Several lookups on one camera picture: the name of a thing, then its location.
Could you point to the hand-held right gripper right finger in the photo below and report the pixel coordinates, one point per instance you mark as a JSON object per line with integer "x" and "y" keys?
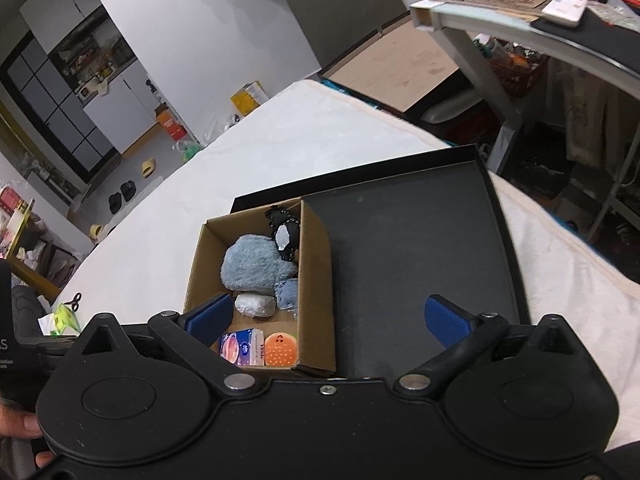
{"x": 447, "y": 320}

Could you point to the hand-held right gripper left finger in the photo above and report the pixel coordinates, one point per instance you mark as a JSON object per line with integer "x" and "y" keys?
{"x": 210, "y": 317}

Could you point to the blue printed tissue packet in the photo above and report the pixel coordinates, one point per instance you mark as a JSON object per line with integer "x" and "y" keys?
{"x": 240, "y": 347}

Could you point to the white soft bundle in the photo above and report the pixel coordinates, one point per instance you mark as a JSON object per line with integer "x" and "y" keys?
{"x": 255, "y": 305}

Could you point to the orange fruit slice toy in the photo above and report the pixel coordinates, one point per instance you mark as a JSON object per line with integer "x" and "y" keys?
{"x": 280, "y": 350}

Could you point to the blue denim cloth piece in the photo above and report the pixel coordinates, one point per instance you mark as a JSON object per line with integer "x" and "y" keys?
{"x": 287, "y": 293}

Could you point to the black tray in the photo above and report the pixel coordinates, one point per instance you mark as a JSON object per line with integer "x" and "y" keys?
{"x": 410, "y": 240}

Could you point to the brown cardboard box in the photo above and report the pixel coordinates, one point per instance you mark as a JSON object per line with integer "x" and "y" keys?
{"x": 316, "y": 300}

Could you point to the black and white fabric item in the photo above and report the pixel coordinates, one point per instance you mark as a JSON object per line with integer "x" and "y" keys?
{"x": 284, "y": 237}

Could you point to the person's left hand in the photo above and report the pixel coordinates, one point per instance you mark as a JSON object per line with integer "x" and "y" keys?
{"x": 20, "y": 422}

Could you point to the green packet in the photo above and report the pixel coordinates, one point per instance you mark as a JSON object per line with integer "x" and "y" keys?
{"x": 65, "y": 317}

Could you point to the grey-blue plush toy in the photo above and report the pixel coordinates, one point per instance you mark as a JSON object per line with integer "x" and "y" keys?
{"x": 250, "y": 262}

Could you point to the black scissors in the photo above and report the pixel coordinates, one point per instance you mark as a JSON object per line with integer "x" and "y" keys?
{"x": 75, "y": 302}

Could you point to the red yellow printed box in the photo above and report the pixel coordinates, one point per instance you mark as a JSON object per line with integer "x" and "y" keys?
{"x": 12, "y": 220}

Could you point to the black slipper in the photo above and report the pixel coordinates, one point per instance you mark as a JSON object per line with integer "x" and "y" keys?
{"x": 128, "y": 189}
{"x": 115, "y": 203}

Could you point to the yellow slipper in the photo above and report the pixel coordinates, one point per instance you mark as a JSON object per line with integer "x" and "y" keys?
{"x": 148, "y": 167}

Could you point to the green plastic bag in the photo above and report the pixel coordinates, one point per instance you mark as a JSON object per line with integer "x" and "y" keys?
{"x": 187, "y": 151}

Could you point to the orange box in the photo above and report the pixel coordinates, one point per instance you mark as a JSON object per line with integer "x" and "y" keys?
{"x": 172, "y": 127}

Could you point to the yellow cardboard box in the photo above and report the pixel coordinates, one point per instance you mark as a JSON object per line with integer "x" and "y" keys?
{"x": 247, "y": 97}

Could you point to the white cabinet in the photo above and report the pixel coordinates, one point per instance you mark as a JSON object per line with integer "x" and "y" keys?
{"x": 130, "y": 105}

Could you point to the beige tote bag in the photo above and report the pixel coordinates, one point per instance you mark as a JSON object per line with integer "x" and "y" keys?
{"x": 587, "y": 120}

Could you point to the red basket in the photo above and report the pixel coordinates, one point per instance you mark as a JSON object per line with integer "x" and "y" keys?
{"x": 520, "y": 80}

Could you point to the black panelled door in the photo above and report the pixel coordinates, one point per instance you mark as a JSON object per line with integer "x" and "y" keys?
{"x": 55, "y": 110}

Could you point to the glass desk with metal legs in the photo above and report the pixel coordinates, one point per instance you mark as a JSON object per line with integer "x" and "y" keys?
{"x": 480, "y": 60}

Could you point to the black desk mat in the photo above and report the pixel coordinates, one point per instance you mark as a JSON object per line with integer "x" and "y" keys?
{"x": 600, "y": 40}

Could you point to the grey upright panel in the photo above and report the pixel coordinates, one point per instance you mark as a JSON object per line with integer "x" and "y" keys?
{"x": 340, "y": 10}

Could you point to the white box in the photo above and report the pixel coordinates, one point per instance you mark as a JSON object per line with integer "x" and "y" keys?
{"x": 567, "y": 9}

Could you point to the wooden board with black frame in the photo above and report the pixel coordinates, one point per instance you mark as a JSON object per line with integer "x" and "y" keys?
{"x": 400, "y": 65}

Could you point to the wall shelf niche with clutter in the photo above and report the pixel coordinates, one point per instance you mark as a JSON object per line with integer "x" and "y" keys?
{"x": 92, "y": 50}

